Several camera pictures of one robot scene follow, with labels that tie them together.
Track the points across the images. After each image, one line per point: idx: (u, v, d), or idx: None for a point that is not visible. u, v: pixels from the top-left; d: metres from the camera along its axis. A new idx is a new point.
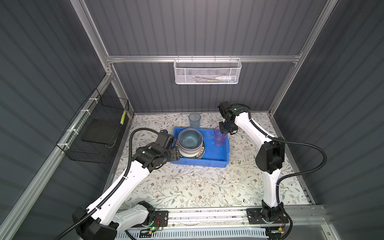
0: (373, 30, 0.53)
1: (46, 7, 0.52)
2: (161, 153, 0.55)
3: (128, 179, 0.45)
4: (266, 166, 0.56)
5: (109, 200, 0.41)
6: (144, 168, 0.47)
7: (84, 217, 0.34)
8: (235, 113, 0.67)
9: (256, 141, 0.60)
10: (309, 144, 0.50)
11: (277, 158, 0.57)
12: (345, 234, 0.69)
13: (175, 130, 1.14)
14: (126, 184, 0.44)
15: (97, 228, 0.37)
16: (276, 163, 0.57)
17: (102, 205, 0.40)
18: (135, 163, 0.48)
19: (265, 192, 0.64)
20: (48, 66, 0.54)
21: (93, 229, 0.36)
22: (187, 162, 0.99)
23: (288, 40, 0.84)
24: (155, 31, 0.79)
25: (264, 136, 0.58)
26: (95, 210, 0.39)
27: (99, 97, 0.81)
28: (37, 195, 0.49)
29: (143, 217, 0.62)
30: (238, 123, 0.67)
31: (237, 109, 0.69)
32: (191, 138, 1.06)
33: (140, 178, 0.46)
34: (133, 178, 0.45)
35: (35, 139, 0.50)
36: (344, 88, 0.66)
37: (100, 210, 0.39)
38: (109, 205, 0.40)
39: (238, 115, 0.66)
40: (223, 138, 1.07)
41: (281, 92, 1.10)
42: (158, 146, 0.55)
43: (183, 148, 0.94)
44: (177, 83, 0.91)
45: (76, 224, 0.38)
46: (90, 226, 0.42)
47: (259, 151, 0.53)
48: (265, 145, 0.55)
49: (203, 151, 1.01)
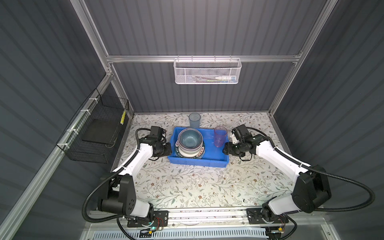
0: (373, 30, 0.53)
1: (46, 6, 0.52)
2: (157, 138, 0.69)
3: (141, 151, 0.57)
4: (308, 204, 0.43)
5: (131, 164, 0.50)
6: (149, 145, 0.60)
7: (112, 175, 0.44)
8: (255, 142, 0.61)
9: (288, 172, 0.49)
10: (352, 180, 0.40)
11: (324, 194, 0.45)
12: (346, 235, 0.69)
13: (175, 130, 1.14)
14: (140, 155, 0.55)
15: (128, 181, 0.43)
16: (322, 201, 0.44)
17: (127, 166, 0.49)
18: (143, 143, 0.61)
19: (277, 203, 0.62)
20: (48, 66, 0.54)
21: (124, 183, 0.43)
22: (187, 162, 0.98)
23: (288, 39, 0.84)
24: (155, 30, 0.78)
25: (297, 167, 0.48)
26: (123, 167, 0.48)
27: (99, 97, 0.81)
28: (37, 195, 0.49)
29: (145, 212, 0.63)
30: (262, 153, 0.58)
31: (255, 138, 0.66)
32: (191, 138, 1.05)
33: (147, 151, 0.58)
34: (144, 151, 0.57)
35: (35, 139, 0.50)
36: (344, 88, 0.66)
37: (126, 169, 0.47)
38: (132, 167, 0.49)
39: (260, 144, 0.60)
40: (223, 139, 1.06)
41: (281, 92, 1.10)
42: (153, 135, 0.70)
43: (183, 148, 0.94)
44: (177, 82, 0.91)
45: (102, 183, 0.43)
46: (122, 180, 0.46)
47: (299, 187, 0.44)
48: (302, 178, 0.44)
49: (203, 150, 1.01)
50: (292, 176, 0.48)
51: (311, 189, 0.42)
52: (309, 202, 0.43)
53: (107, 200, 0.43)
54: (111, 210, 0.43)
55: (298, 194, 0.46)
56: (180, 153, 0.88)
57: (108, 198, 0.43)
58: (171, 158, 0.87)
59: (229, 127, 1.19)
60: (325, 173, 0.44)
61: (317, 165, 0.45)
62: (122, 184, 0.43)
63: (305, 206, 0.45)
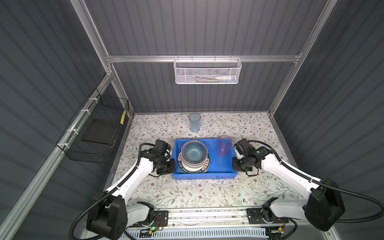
0: (372, 30, 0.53)
1: (46, 7, 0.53)
2: (160, 153, 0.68)
3: (140, 168, 0.53)
4: (323, 222, 0.41)
5: (126, 183, 0.47)
6: (149, 162, 0.57)
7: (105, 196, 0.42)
8: (259, 156, 0.59)
9: (299, 188, 0.47)
10: (368, 197, 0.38)
11: (337, 209, 0.43)
12: (346, 235, 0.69)
13: (176, 142, 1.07)
14: (137, 172, 0.51)
15: (118, 204, 0.40)
16: (336, 217, 0.42)
17: (121, 186, 0.46)
18: (143, 158, 0.58)
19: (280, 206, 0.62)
20: (48, 67, 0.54)
21: (115, 206, 0.40)
22: (193, 177, 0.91)
23: (288, 39, 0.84)
24: (155, 30, 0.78)
25: (308, 182, 0.46)
26: (117, 188, 0.45)
27: (99, 97, 0.81)
28: (37, 195, 0.49)
29: (145, 214, 0.62)
30: (267, 168, 0.56)
31: (259, 151, 0.62)
32: (195, 150, 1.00)
33: (147, 168, 0.55)
34: (143, 168, 0.54)
35: (35, 139, 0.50)
36: (344, 88, 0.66)
37: (119, 189, 0.45)
38: (127, 186, 0.46)
39: (265, 159, 0.57)
40: (227, 149, 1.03)
41: (281, 92, 1.10)
42: (157, 148, 0.67)
43: (187, 162, 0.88)
44: (177, 82, 0.91)
45: (93, 205, 0.41)
46: (113, 202, 0.43)
47: (310, 203, 0.44)
48: (315, 195, 0.42)
49: (208, 164, 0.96)
50: (304, 192, 0.45)
51: (324, 206, 0.40)
52: (320, 217, 0.41)
53: (96, 220, 0.41)
54: (98, 232, 0.41)
55: (309, 209, 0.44)
56: (185, 169, 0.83)
57: (98, 219, 0.42)
58: (177, 175, 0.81)
59: (229, 127, 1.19)
60: (337, 189, 0.42)
61: (327, 180, 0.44)
62: (113, 208, 0.40)
63: (318, 222, 0.43)
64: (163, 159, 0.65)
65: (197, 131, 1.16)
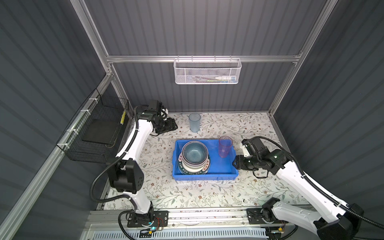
0: (373, 30, 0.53)
1: (46, 7, 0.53)
2: (156, 112, 0.61)
3: (141, 130, 0.55)
4: None
5: (133, 146, 0.50)
6: (148, 121, 0.57)
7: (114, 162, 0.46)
8: (277, 164, 0.51)
9: (316, 208, 0.44)
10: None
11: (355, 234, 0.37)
12: None
13: (177, 143, 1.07)
14: (139, 134, 0.53)
15: (132, 165, 0.45)
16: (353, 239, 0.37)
17: (129, 149, 0.49)
18: (140, 120, 0.58)
19: (282, 211, 0.62)
20: (48, 67, 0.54)
21: (128, 167, 0.45)
22: (193, 178, 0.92)
23: (288, 39, 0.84)
24: (155, 30, 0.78)
25: (333, 205, 0.41)
26: (124, 152, 0.48)
27: (99, 97, 0.81)
28: (36, 195, 0.49)
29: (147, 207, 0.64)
30: (284, 177, 0.49)
31: (277, 156, 0.53)
32: (195, 151, 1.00)
33: (148, 128, 0.56)
34: (143, 130, 0.55)
35: (35, 139, 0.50)
36: (344, 87, 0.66)
37: (128, 153, 0.48)
38: (134, 149, 0.49)
39: (284, 169, 0.50)
40: (228, 149, 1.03)
41: (281, 92, 1.10)
42: (151, 108, 0.66)
43: (187, 163, 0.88)
44: (177, 82, 0.91)
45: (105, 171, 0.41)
46: (127, 164, 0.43)
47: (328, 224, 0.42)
48: (340, 223, 0.39)
49: (208, 164, 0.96)
50: (327, 217, 0.41)
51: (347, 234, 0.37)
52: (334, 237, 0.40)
53: (118, 180, 0.47)
54: (123, 187, 0.48)
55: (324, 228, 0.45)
56: (185, 169, 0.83)
57: (118, 178, 0.49)
58: (177, 176, 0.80)
59: (229, 127, 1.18)
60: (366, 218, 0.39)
61: (352, 204, 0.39)
62: (128, 169, 0.45)
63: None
64: (159, 118, 0.65)
65: (197, 131, 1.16)
